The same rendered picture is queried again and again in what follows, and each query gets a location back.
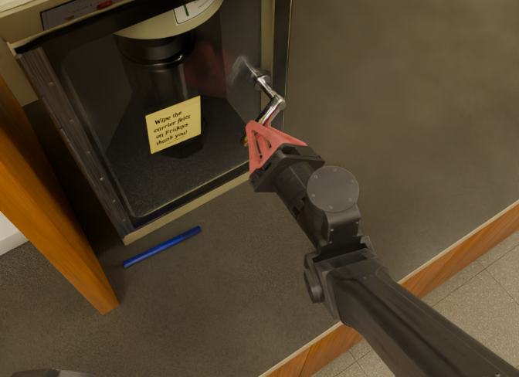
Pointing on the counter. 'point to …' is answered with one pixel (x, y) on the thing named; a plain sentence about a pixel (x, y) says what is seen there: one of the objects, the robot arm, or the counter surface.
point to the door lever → (266, 106)
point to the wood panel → (45, 205)
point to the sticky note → (174, 124)
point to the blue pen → (161, 246)
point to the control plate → (83, 6)
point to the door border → (41, 85)
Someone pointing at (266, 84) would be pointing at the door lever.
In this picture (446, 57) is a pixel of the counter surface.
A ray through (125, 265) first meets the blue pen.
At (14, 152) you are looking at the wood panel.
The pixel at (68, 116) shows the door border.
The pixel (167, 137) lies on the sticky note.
